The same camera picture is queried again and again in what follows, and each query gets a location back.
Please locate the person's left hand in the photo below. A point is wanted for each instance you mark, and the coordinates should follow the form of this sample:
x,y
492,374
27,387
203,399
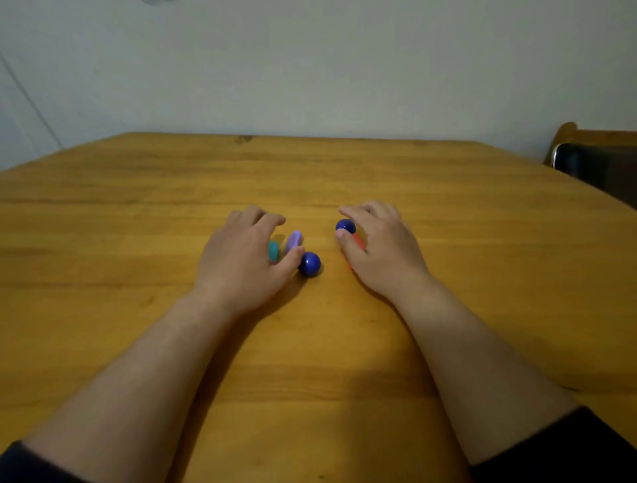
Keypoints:
x,y
234,268

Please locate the person's right hand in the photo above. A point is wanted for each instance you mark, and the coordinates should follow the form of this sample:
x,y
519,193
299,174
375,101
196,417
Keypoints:
x,y
390,254

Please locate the person's right thumb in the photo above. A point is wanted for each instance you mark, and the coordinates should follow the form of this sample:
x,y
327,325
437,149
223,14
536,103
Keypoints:
x,y
351,250

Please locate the person's left thumb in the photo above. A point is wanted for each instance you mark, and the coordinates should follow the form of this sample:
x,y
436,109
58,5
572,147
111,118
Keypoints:
x,y
289,264

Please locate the person's right middle finger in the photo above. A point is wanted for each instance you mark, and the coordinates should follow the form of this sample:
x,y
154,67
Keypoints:
x,y
379,206

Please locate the person's left middle finger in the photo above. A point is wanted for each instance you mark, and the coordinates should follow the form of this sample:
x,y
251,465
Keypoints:
x,y
254,213

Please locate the glossy blue ball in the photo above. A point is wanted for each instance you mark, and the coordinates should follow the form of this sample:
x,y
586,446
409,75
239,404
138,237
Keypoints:
x,y
345,226
309,264

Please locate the person's right forearm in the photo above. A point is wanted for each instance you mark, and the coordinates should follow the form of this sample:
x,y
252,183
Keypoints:
x,y
477,373

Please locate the person's left forearm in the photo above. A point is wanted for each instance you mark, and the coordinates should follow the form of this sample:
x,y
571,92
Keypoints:
x,y
134,378

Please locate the red plastic piece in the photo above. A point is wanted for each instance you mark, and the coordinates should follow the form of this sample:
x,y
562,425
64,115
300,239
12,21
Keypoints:
x,y
358,242

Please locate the teal plastic piece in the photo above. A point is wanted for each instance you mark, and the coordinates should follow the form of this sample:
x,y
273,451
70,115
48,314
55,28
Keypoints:
x,y
273,251

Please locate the purple plastic piece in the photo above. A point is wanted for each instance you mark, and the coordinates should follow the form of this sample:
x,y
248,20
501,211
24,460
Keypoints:
x,y
293,241

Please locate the wooden chair with black cushion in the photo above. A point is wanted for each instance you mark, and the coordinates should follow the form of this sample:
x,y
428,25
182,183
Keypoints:
x,y
597,161

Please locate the black right sleeve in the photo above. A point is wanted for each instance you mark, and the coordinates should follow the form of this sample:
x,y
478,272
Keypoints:
x,y
562,448

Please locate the black sleeve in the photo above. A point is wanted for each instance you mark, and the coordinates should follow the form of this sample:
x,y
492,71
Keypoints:
x,y
35,465
562,448

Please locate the black left sleeve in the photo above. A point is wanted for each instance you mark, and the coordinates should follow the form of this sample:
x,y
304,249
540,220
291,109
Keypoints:
x,y
35,465

